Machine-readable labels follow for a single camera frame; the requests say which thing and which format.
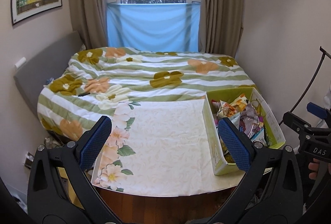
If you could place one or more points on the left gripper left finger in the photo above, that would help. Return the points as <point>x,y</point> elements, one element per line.
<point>47,199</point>

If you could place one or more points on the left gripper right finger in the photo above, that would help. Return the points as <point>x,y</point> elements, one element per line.
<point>271,188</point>

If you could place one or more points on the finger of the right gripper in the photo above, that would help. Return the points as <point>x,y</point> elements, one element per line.
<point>317,110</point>
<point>294,122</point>

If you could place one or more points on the potato sticks snack bag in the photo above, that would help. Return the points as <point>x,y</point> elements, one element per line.
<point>228,110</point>

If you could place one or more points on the person's right hand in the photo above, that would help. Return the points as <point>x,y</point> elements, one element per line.
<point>314,167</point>

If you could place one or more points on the purple snack bag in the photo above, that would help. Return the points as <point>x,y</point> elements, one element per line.
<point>250,122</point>

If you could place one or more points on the green cardboard snack box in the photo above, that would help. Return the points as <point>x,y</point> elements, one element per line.
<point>230,149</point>

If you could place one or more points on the green striped floral duvet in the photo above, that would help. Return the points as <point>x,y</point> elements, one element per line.
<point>95,83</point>

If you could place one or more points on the grey bed headboard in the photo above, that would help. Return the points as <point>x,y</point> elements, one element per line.
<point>51,62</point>

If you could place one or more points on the right beige curtain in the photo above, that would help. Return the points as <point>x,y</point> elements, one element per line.
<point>220,26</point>

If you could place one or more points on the blue window cloth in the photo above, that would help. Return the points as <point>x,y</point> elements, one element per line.
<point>154,27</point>

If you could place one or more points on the white wall switch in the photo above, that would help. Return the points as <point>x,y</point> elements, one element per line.
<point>20,63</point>

